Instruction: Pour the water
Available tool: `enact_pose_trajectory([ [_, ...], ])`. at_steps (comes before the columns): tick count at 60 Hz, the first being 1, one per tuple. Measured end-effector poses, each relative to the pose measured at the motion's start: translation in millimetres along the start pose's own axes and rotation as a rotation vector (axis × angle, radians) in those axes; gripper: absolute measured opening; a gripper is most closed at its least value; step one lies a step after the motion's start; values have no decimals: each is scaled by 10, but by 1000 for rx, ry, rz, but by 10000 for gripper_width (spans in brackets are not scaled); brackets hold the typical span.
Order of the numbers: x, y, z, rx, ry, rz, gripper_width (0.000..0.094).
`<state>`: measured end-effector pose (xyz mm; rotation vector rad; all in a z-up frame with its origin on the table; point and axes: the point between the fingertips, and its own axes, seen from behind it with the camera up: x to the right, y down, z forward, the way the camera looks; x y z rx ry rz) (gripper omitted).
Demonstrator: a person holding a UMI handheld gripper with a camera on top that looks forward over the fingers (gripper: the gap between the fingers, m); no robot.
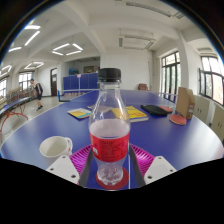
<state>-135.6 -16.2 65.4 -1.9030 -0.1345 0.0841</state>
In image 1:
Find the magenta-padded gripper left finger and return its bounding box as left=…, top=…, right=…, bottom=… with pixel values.
left=45, top=143, right=95, bottom=188

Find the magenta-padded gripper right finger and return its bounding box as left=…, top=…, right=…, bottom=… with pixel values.
left=127, top=143, right=177, bottom=189

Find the clear bottle with red label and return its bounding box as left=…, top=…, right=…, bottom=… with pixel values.
left=88, top=67, right=132, bottom=187

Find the white mug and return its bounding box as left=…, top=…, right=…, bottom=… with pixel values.
left=38, top=135, right=74, bottom=159

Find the red table tennis paddle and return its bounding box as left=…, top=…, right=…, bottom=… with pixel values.
left=159, top=105, right=175, bottom=114
left=168, top=113, right=188, bottom=126

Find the small yellow and blue book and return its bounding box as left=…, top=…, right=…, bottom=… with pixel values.
left=66, top=107, right=93, bottom=120

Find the black pouch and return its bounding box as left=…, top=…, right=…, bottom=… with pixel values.
left=139, top=104, right=169, bottom=117

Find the large yellow book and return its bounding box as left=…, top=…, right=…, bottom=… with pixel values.
left=111, top=105, right=150, bottom=123

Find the brown cardboard box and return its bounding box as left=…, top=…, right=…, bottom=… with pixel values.
left=175, top=86, right=196, bottom=121

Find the cream cabinet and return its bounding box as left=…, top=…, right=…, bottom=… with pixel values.
left=209, top=102, right=224, bottom=143
left=192, top=94, right=215, bottom=126

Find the blue table with red legs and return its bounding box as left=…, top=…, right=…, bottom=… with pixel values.
left=0, top=95, right=35, bottom=135

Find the person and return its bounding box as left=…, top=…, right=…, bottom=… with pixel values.
left=29, top=78, right=44, bottom=112

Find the brown armchair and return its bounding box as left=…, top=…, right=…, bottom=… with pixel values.
left=137, top=82, right=150, bottom=92

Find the dark door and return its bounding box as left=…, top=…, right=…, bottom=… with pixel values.
left=49, top=67, right=59, bottom=97

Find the wooden shelf unit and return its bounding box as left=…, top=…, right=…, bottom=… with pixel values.
left=5, top=86, right=26, bottom=105

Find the tall dark-framed window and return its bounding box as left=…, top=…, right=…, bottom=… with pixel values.
left=160, top=51, right=182, bottom=102

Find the wide dark-framed window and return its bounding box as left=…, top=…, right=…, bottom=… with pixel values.
left=198, top=55, right=224, bottom=106

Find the group of ceiling lights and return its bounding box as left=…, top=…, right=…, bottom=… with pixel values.
left=0, top=24, right=85, bottom=78

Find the ceiling air conditioner unit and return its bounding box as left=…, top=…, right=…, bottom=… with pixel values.
left=117, top=32, right=157, bottom=51

